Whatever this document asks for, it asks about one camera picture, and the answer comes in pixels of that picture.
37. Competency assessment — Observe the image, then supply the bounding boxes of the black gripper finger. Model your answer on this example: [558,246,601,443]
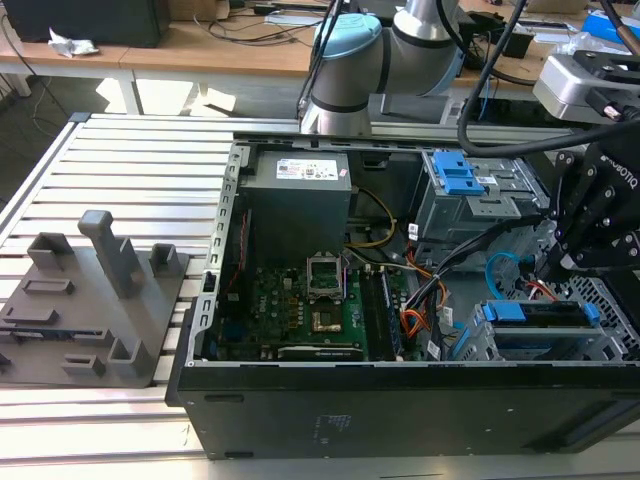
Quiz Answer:
[536,185,627,282]
[548,149,600,222]

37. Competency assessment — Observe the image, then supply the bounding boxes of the hard disk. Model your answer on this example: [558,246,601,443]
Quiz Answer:
[481,298,602,352]

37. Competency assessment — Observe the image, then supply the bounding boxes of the grey metal disk bay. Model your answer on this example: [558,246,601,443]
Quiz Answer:
[446,274,640,362]

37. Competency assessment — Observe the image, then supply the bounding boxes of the black RAM slot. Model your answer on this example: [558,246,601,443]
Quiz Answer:
[359,267,385,361]

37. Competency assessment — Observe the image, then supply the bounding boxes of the grey metal drive cage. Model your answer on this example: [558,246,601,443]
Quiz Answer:
[414,148,556,254]

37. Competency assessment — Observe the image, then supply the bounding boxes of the blue plastic latch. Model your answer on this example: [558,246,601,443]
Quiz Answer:
[432,149,487,197]

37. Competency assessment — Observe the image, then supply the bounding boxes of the clear plastic bag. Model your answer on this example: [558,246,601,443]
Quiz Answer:
[552,31,601,59]

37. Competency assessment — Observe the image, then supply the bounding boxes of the small black box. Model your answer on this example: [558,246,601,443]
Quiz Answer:
[499,29,535,60]

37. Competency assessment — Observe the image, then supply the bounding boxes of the blue cardboard box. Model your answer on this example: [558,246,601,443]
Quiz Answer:
[582,9,632,46]

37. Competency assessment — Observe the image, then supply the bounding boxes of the RAM stick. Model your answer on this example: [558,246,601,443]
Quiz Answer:
[378,267,406,359]

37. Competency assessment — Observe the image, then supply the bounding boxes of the metal socket cover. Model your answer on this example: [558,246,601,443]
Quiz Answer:
[305,253,347,302]

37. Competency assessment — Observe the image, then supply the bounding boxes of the grey power supply unit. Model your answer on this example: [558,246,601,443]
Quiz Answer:
[238,149,354,266]

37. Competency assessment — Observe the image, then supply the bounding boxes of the black graphics card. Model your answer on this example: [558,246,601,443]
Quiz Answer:
[276,343,366,362]

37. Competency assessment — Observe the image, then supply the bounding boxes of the black PC case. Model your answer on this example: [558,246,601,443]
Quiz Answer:
[167,130,640,459]

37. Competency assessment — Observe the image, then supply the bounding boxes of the green motherboard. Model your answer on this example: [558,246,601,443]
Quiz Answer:
[217,264,406,361]

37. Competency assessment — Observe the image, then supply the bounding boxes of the wooden desk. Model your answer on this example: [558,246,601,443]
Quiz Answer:
[0,0,640,107]

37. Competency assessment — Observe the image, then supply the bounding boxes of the grey parts rack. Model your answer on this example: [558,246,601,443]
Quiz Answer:
[0,209,191,389]

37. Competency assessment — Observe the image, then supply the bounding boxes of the large black box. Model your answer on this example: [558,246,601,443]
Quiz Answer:
[2,0,171,50]

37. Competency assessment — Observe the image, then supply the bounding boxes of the crumpled white paper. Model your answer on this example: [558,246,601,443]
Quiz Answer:
[47,27,100,59]

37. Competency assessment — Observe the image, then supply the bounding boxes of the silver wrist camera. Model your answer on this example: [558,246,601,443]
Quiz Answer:
[531,49,640,122]

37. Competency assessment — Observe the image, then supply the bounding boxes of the blue wire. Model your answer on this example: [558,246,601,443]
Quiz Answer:
[484,249,527,302]

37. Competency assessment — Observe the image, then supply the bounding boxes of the thin blue cable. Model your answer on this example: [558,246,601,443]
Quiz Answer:
[477,74,501,122]

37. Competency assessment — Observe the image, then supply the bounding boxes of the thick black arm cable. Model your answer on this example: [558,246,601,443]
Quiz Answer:
[457,0,619,157]

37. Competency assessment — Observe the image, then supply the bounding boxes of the black cable bundle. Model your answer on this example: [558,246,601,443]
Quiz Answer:
[403,219,544,314]

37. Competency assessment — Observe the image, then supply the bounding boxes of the yellow and black wire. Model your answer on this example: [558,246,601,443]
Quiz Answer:
[346,187,397,250]

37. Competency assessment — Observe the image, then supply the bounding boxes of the orange wire bundle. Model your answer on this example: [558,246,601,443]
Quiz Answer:
[399,257,447,347]

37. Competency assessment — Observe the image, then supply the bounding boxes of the red wire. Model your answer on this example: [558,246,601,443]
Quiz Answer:
[225,209,252,296]

